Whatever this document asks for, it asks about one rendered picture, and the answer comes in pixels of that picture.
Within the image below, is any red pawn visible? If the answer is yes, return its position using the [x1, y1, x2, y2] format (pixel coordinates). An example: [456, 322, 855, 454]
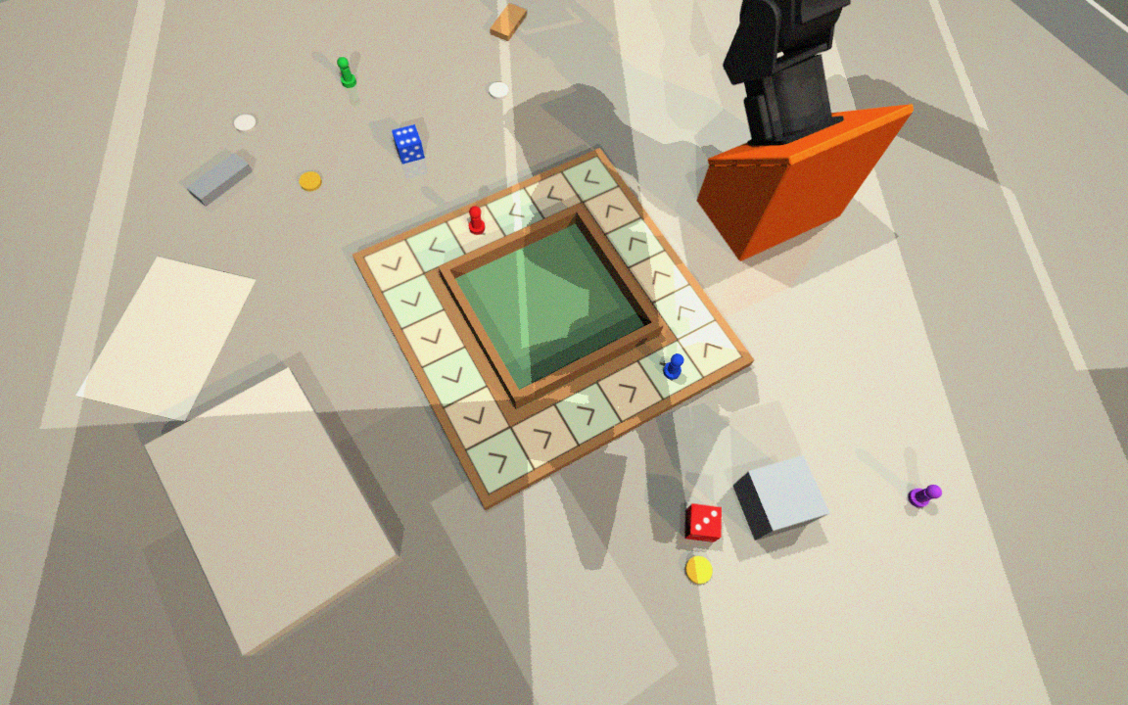
[469, 208, 485, 235]

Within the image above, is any purple pawn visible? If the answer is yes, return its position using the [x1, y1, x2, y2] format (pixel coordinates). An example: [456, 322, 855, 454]
[908, 485, 942, 506]

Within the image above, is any yellow round disc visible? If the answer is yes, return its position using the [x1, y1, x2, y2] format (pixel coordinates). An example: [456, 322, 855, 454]
[300, 171, 321, 192]
[685, 556, 713, 585]

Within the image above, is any blue die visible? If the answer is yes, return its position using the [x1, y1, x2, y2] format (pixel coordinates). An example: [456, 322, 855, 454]
[393, 124, 425, 164]

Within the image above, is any red die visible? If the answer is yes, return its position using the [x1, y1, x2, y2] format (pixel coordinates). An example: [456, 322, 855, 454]
[685, 504, 722, 541]

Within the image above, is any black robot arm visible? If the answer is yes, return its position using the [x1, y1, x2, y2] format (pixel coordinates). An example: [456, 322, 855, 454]
[724, 0, 851, 146]

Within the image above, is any blue pawn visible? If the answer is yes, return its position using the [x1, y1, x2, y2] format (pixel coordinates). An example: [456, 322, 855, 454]
[663, 353, 682, 380]

